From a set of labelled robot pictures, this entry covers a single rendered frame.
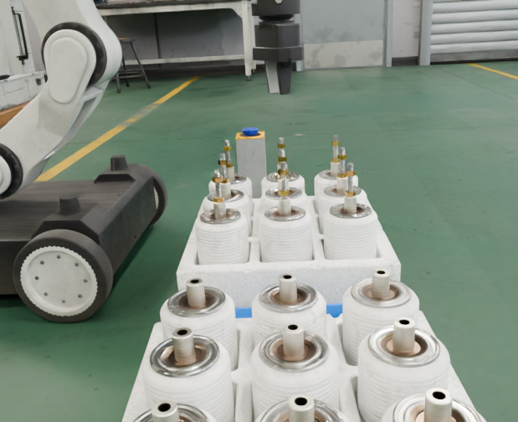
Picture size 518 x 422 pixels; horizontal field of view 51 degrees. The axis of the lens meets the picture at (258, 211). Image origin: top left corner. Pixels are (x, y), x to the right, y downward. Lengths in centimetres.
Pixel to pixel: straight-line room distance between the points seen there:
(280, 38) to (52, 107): 56
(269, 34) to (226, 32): 506
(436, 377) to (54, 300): 86
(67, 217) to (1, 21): 348
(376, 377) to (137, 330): 67
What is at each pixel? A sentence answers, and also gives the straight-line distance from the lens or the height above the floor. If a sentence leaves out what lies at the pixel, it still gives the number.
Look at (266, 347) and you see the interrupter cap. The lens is 61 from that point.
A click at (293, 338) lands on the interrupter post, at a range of 59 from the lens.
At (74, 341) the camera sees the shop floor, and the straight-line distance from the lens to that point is 118.
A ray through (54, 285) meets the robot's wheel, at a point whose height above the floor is 8.
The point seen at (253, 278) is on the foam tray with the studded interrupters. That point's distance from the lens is 96.
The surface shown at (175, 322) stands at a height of 25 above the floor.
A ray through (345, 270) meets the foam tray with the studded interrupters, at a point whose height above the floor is 17.
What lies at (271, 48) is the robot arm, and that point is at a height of 54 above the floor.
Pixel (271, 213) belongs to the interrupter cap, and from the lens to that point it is 99.
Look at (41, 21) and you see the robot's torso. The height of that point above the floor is 61.
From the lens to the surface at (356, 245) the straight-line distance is 98.
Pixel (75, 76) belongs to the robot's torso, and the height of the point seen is 49.
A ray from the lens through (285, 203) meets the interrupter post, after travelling 98.
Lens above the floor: 60
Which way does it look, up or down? 20 degrees down
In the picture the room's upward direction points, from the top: 3 degrees counter-clockwise
